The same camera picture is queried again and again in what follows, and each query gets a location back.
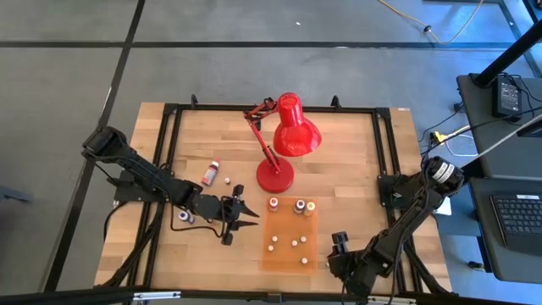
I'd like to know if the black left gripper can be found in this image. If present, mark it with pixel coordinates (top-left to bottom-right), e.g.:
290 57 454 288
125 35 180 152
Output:
195 184 260 247

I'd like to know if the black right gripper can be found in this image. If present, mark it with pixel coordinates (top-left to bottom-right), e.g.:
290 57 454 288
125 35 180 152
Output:
328 231 384 297

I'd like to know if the orange translucent plastic bin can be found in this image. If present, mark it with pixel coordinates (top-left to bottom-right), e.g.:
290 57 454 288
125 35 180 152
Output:
258 195 319 273

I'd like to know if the large red food coloring bottle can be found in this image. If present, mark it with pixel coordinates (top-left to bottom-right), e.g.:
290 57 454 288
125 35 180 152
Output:
200 158 222 187

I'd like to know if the red desk lamp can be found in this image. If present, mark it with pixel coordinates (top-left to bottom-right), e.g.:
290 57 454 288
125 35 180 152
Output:
243 91 323 195

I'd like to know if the white paper sheet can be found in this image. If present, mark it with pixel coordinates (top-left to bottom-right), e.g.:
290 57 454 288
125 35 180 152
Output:
435 194 453 216

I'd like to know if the dark grey desk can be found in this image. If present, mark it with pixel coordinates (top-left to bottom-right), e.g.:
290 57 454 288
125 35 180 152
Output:
468 176 542 284
456 72 542 181

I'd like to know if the black laptop keyboard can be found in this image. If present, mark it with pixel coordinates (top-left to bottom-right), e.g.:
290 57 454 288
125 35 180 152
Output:
489 193 542 258

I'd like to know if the black gantry bar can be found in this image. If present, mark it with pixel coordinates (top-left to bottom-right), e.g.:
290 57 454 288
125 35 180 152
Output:
0 286 542 305

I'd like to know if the black power adapter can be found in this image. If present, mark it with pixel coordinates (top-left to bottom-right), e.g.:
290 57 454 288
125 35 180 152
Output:
491 75 523 123

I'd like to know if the black round pole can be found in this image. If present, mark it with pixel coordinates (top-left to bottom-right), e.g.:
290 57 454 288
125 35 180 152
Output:
477 19 542 89

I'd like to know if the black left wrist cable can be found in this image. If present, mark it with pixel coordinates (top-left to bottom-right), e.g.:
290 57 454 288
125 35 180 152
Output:
169 198 228 239

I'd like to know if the silver metal bracket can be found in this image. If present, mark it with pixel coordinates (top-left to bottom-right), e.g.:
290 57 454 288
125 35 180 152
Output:
366 295 418 305
132 290 182 302

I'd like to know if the black aluminium table frame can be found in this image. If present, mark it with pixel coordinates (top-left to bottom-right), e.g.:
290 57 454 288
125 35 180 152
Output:
95 93 453 297

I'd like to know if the light grey cable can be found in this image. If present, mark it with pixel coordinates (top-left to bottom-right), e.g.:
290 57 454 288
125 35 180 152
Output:
461 114 542 164

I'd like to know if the beige floor cable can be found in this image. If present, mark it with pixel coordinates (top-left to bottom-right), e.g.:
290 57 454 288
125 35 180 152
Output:
378 0 486 47

